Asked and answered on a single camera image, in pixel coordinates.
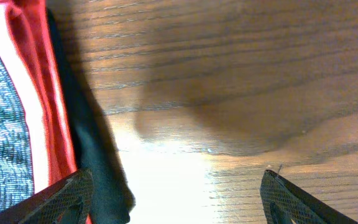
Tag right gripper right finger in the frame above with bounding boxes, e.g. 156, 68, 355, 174
260, 170, 358, 224

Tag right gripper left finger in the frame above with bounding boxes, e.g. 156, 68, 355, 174
0, 169, 93, 224

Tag black leggings with red waistband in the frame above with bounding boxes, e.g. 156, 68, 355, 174
0, 1, 132, 223

